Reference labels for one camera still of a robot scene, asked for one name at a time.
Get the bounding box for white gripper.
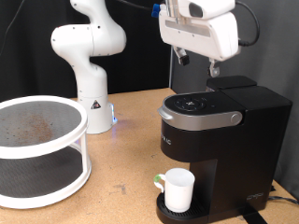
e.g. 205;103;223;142
158;7;241;78

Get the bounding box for black Keurig coffee machine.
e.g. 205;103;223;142
156;75;293;224

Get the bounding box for white mug with green handle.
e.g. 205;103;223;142
152;167;196;214

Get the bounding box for grey partition panel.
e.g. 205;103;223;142
169;0;299;200

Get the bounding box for white two-tier turntable shelf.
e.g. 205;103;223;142
0;94;93;210

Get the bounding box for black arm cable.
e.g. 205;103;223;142
116;0;261;48

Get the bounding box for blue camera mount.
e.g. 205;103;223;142
150;3;162;19

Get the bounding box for braided power cable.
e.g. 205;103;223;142
267;195;299;206

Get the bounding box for thin black hanging cable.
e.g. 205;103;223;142
0;0;26;57

